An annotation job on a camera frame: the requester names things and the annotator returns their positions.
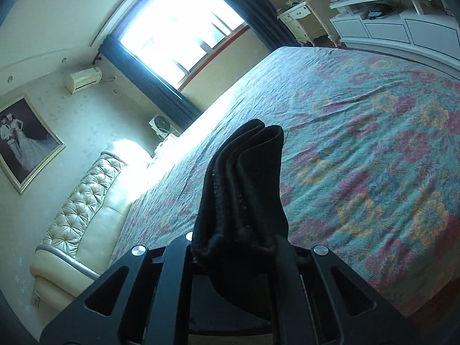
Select framed black-and-white photo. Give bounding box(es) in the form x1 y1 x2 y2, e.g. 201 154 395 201
0 94 67 195

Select white TV stand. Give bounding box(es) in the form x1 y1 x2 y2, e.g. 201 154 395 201
329 0 460 58

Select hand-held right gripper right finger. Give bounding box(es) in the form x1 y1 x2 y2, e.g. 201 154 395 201
269 235 421 345

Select black pants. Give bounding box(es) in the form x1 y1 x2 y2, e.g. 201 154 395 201
189 118 290 335

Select white nightstand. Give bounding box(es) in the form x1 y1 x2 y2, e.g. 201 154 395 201
153 134 182 159

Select small white fan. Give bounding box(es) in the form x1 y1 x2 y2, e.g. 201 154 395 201
148 114 173 138

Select dark blue curtain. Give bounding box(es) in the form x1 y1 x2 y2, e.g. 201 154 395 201
100 35 202 130
196 0 299 47

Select floral bedspread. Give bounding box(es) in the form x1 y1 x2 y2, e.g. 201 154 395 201
108 46 460 317

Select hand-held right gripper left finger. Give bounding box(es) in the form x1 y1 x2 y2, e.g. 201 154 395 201
40 232 196 345

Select white wall air conditioner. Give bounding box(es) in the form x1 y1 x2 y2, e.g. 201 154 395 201
65 66 103 94

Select window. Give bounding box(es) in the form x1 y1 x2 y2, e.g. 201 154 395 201
118 0 250 87

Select cream tufted headboard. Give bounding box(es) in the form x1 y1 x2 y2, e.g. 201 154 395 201
30 140 152 311

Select white dressing table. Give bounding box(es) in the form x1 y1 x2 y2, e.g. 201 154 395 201
277 0 340 47

